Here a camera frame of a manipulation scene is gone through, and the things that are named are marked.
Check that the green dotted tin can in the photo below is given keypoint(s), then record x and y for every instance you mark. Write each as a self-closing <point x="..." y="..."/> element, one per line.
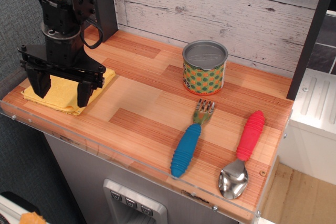
<point x="204" y="63"/>

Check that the dark left shelf post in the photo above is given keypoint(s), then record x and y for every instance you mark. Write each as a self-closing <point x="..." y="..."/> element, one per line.
<point x="106" y="18"/>

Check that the silver dispenser button panel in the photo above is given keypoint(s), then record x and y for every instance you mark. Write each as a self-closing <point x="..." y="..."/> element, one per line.
<point x="129" y="206"/>

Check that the white toy sink counter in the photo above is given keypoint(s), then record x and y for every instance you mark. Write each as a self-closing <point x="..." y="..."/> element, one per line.
<point x="308" y="144"/>

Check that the clear acrylic edge guard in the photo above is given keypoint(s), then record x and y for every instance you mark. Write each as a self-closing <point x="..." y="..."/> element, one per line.
<point x="142" y="146"/>

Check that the grey cabinet front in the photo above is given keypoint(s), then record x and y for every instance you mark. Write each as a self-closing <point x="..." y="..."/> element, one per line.
<point x="85" y="174"/>

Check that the yellow folded towel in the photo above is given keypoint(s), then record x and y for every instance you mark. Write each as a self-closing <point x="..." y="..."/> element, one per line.
<point x="62" y="96"/>

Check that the red handled spoon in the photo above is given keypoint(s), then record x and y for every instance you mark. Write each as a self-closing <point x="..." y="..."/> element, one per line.
<point x="233" y="178"/>

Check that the blue handled fork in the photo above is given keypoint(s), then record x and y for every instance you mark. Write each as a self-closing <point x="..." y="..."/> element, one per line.
<point x="184" y="152"/>

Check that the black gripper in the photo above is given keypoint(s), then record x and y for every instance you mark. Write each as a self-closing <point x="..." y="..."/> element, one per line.
<point x="62" y="58"/>

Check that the dark right shelf post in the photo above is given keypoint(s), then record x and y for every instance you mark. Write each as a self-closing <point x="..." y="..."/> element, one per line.
<point x="311" y="38"/>

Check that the dark shelf post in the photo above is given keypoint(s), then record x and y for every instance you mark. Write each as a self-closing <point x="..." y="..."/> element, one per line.
<point x="106" y="18"/>
<point x="311" y="38"/>

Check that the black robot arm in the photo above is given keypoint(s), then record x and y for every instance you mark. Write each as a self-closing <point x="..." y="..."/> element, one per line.
<point x="64" y="19"/>

